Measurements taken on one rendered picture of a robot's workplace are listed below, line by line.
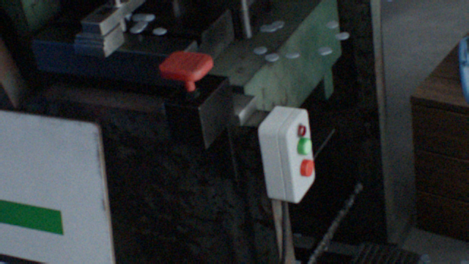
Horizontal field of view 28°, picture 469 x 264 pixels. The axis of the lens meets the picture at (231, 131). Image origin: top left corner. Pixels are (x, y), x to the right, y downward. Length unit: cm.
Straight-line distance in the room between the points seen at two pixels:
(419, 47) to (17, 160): 157
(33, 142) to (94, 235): 19
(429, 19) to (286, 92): 153
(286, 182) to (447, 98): 63
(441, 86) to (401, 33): 103
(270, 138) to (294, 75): 28
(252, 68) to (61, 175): 39
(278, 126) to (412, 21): 175
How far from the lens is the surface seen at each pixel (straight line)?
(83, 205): 168
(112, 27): 156
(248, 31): 163
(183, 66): 133
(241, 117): 143
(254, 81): 153
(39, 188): 172
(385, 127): 198
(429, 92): 202
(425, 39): 300
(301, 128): 142
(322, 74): 179
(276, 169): 144
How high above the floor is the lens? 136
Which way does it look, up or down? 31 degrees down
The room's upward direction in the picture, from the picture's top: 10 degrees counter-clockwise
